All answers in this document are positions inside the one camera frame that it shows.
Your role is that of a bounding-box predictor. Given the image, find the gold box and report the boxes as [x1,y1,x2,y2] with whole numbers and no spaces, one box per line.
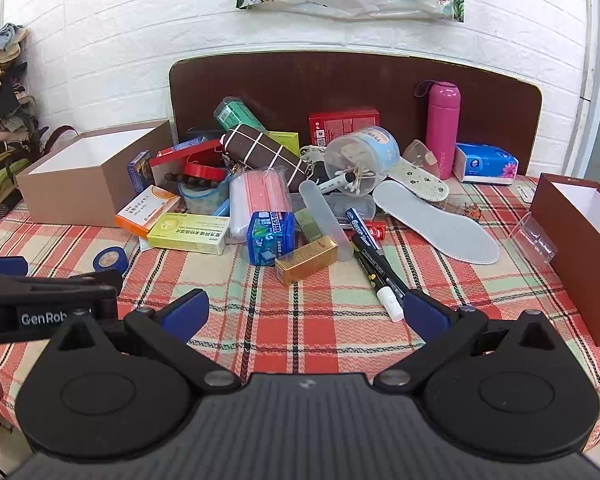
[275,237,340,287]

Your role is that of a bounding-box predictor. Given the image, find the red tray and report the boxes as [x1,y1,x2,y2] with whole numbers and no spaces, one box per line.
[149,141,227,187]

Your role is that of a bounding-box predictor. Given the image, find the brown bead bracelet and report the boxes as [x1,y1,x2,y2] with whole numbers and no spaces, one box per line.
[165,170,221,190]

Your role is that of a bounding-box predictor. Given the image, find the blue tissue pack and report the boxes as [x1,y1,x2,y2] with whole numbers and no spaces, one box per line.
[452,142,520,187]

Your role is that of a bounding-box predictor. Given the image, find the blue gum bottle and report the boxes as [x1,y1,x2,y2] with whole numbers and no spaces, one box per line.
[246,210,297,267]

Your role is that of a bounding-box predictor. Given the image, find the orange white medicine box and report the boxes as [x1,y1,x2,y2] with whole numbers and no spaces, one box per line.
[115,185,182,239]

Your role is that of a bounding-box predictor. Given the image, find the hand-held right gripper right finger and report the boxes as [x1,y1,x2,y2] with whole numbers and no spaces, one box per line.
[374,289,570,397]

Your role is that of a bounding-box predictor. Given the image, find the blue marker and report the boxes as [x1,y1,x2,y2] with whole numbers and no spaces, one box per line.
[346,207,382,252]

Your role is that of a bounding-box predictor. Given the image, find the small clear plastic cup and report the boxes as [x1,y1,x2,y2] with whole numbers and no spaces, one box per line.
[510,212,559,264]

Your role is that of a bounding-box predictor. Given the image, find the clear plastic case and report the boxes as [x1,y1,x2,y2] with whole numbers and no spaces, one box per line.
[289,192,377,222]

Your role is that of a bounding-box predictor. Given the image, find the pile of clothes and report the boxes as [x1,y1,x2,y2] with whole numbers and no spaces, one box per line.
[0,22,48,216]

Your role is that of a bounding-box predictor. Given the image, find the tan cardboard box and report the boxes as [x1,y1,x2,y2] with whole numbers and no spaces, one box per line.
[16,120,177,229]

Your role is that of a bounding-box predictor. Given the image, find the blue tape roll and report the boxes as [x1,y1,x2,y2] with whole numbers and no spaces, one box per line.
[92,245,130,274]

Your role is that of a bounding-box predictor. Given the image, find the clear cotton swab jar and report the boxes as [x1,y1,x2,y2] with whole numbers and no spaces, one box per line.
[324,126,401,197]

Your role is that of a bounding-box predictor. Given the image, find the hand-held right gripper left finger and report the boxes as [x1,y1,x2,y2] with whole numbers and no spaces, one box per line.
[45,289,242,400]

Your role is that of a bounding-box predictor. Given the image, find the red marker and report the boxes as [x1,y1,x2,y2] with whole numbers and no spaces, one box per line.
[351,224,387,241]

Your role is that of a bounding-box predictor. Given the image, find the black marker white tip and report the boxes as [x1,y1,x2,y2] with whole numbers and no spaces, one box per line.
[352,234,405,323]

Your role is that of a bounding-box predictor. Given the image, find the plain white insole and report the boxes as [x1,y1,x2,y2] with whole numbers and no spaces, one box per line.
[372,180,501,265]

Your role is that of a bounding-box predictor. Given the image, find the small olive green box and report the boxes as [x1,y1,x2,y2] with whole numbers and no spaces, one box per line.
[294,207,327,247]

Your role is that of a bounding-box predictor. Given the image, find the red and blue box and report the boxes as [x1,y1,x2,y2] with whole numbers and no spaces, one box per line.
[171,136,222,155]

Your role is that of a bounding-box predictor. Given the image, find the yellow-green box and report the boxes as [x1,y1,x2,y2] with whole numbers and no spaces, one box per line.
[267,131,301,157]

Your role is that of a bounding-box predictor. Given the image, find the blue card box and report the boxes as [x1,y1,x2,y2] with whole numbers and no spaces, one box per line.
[127,150,154,195]

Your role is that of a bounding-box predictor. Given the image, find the translucent toothbrush case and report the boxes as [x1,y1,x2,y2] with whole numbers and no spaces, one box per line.
[299,180,356,262]

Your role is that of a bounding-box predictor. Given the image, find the brown checked pouch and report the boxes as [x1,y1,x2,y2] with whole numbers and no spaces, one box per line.
[222,128,315,187]

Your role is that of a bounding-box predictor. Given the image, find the bunch of keys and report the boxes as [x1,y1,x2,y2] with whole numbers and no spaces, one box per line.
[300,145,329,182]

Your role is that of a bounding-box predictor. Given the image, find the green can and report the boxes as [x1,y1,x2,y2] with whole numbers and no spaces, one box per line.
[214,97,269,134]

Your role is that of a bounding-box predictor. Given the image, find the dark brown gift box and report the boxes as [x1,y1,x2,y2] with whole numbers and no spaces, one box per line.
[529,172,600,347]

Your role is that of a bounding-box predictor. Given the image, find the dark brown wooden board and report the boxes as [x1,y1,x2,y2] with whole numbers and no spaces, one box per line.
[169,51,544,177]

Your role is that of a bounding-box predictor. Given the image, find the black chalk marker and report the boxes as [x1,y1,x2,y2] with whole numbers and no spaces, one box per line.
[360,232,417,301]

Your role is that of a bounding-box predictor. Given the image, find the yellow medicine box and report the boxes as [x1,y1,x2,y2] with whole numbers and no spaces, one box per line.
[146,212,231,256]

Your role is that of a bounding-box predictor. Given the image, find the pink thermos bottle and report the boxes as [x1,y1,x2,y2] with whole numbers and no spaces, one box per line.
[414,80,464,181]

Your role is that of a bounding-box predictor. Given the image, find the plaid tablecloth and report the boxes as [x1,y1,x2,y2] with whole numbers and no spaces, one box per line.
[0,174,600,466]

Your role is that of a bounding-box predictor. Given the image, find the small orange brown trinket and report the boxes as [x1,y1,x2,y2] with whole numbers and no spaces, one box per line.
[445,200,484,222]

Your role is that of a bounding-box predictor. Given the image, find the dark red bag strap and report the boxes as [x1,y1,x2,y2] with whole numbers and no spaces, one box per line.
[41,125,81,162]

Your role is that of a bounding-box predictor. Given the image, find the red tape roll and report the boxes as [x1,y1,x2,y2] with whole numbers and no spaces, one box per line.
[184,160,229,184]

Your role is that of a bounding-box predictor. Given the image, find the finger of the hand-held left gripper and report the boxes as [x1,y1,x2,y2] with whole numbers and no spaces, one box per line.
[0,256,125,295]
[0,286,119,346]

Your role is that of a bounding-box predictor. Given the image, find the clear measuring cup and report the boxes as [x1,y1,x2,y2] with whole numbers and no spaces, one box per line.
[402,139,440,172]

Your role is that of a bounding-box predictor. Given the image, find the pack of zip bags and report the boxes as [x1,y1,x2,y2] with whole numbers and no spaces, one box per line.
[229,169,294,244]

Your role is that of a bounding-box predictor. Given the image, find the white marker black cap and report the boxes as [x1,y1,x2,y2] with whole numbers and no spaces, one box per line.
[319,170,357,194]

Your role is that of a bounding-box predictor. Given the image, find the dotted white insole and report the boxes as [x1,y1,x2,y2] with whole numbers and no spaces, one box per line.
[387,155,451,202]

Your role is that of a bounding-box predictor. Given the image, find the red cardboard box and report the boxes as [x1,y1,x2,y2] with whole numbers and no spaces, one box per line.
[308,108,381,150]

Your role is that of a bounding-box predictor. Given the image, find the patterned clear tape roll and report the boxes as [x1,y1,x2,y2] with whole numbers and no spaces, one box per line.
[179,180,231,216]

